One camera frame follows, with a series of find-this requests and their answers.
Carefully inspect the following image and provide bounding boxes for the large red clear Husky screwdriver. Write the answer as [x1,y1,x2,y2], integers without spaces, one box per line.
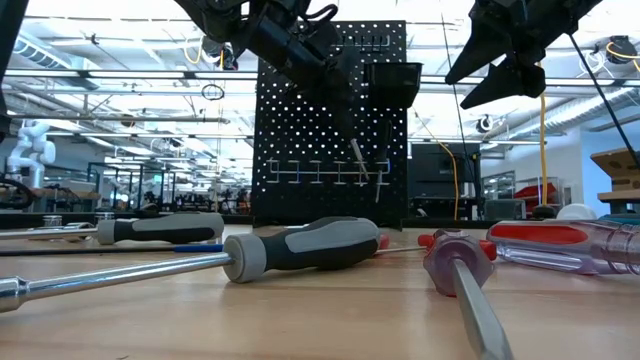
[486,219,640,277]

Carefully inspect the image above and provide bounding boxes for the black taut cable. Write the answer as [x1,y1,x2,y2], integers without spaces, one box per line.
[568,32,640,169]

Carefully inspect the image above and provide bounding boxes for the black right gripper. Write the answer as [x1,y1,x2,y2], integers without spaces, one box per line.
[444,0,604,110]

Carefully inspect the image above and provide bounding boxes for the black ceiling cable reel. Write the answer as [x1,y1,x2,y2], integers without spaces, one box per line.
[201,37,240,72]

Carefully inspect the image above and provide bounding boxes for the black handle screwdriver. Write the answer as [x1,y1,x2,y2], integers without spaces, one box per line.
[373,118,397,205]
[342,107,371,182]

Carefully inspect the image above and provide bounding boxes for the wooden side table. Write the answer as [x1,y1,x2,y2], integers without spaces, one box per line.
[597,189,640,216]

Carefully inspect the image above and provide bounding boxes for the black round floor base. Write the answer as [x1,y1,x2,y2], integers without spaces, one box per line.
[531,203,559,220]

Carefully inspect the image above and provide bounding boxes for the black looped cable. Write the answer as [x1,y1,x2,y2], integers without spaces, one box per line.
[0,177,24,211]

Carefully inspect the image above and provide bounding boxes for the background wooden workbench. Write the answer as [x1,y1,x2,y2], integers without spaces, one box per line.
[0,185,101,214]

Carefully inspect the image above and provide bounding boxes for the black background cabinet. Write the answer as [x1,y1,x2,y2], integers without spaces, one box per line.
[409,142,483,221]

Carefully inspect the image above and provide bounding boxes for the small red clear Husky screwdriver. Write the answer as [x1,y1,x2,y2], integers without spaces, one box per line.
[422,228,516,360]

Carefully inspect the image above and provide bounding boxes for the thin yellow cable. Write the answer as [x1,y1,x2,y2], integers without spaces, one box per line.
[413,110,460,221]

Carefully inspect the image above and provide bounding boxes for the grey black nut driver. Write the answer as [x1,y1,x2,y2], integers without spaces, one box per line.
[0,215,383,315]
[0,212,226,247]

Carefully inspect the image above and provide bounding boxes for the black plastic pegboard bin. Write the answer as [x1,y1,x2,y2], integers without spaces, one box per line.
[363,61,424,109]

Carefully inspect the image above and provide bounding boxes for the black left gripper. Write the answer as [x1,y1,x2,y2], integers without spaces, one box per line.
[219,0,362,141]

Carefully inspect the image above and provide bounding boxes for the black reel with yellow cable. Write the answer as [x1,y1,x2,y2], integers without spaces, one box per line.
[606,34,640,74]

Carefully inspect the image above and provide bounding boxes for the grey equipment box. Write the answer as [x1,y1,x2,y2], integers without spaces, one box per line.
[483,198,528,222]

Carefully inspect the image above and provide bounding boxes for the red storage bin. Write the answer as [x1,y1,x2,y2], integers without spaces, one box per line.
[513,182,560,206]

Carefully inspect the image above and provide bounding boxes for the chrome screwdriver holder rail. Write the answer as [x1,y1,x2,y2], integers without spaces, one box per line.
[266,156,393,187]

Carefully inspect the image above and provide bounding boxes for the blue T-handle hex key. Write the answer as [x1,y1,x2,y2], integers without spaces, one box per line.
[0,243,225,258]

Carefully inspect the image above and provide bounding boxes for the brown cardboard box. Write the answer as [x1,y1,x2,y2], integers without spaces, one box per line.
[589,147,640,192]

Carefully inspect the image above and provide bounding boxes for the black metal pegboard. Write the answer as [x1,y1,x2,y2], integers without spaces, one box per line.
[250,19,411,232]

